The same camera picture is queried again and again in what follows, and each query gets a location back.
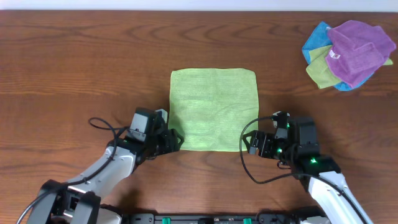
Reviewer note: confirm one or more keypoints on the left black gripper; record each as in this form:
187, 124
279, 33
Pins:
169, 140

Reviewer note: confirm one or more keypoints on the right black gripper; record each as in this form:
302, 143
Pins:
261, 144

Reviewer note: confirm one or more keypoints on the blue microfiber cloth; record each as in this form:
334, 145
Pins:
317, 39

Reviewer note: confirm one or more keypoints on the purple microfiber cloth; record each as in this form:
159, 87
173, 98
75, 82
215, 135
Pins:
355, 34

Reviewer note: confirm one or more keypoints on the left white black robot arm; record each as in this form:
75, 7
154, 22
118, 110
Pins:
78, 199

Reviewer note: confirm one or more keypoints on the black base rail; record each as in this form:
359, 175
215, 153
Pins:
262, 218

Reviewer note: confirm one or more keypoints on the olive green microfiber cloth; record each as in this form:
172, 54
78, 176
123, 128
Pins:
345, 69

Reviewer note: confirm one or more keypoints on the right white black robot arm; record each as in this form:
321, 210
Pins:
295, 147

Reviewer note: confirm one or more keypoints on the light green microfiber cloth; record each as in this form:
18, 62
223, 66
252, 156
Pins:
210, 107

